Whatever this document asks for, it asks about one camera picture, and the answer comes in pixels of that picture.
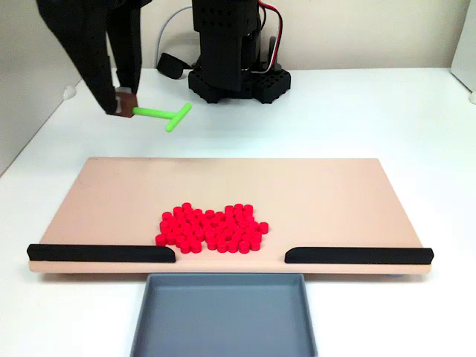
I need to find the green T pusher brown block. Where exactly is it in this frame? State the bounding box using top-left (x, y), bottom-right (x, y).
top-left (113, 86), bottom-right (193, 133)

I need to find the grey shallow tray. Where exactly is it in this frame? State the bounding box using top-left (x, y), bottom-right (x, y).
top-left (129, 273), bottom-right (319, 357)

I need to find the beige rectangular board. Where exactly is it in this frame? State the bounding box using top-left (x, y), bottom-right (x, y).
top-left (28, 157), bottom-right (432, 276)

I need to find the black clamp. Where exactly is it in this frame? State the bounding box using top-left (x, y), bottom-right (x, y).
top-left (155, 52), bottom-right (193, 80)

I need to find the white power cable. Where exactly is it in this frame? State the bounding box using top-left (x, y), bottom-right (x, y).
top-left (155, 5), bottom-right (194, 71)

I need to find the black rail strip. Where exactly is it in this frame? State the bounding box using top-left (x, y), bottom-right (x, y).
top-left (284, 246), bottom-right (434, 266)
top-left (26, 243), bottom-right (176, 264)

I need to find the red white black servo cable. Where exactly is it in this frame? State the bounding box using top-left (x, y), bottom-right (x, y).
top-left (256, 0), bottom-right (286, 74)

